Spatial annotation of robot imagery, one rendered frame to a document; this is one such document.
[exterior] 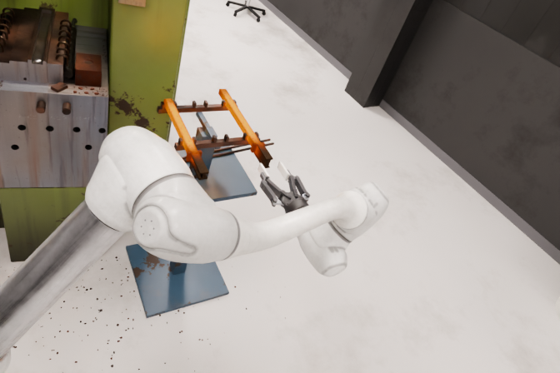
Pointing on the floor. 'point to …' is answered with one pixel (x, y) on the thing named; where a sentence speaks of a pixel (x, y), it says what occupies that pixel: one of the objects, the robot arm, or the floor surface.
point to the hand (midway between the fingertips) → (272, 171)
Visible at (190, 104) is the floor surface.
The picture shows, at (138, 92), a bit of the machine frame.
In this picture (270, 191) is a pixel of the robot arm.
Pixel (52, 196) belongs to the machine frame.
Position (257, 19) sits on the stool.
